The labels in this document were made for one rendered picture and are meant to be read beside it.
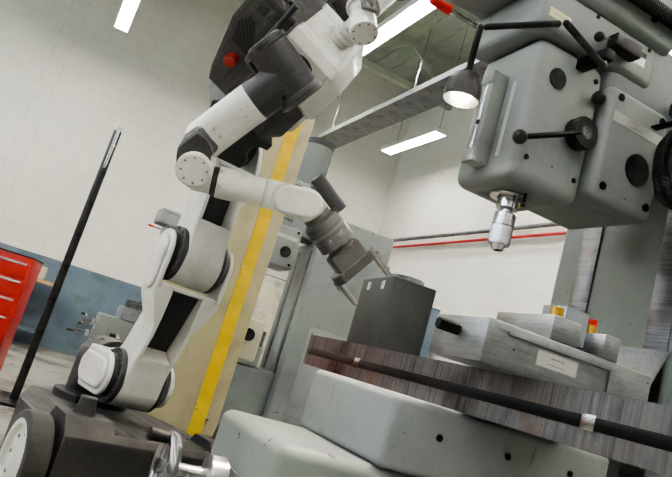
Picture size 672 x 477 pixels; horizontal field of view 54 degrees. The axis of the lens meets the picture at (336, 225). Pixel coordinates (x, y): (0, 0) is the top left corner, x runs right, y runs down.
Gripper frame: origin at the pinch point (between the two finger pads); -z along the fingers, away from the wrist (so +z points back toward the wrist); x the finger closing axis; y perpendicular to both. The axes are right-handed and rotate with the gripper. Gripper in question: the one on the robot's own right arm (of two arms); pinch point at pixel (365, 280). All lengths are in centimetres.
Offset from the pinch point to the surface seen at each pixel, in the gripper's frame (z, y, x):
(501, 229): -4.1, -22.9, 25.2
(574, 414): -15, -68, -1
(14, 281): 63, 398, -140
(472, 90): 24, -32, 33
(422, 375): -13.3, -29.6, -8.1
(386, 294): -8.3, 6.8, 3.4
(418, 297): -13.6, 4.9, 9.0
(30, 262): 67, 402, -123
